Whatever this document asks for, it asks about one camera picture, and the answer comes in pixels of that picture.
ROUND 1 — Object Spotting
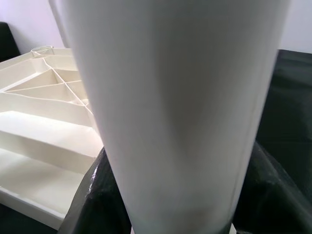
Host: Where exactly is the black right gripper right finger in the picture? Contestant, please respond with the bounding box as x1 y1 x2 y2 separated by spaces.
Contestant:
231 140 312 234

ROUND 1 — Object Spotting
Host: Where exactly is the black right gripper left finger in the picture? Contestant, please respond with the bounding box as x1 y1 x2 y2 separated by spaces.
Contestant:
57 146 134 234

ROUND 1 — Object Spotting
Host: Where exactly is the white ribbed plastic table top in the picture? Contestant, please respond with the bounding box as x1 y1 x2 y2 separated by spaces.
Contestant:
0 46 103 231

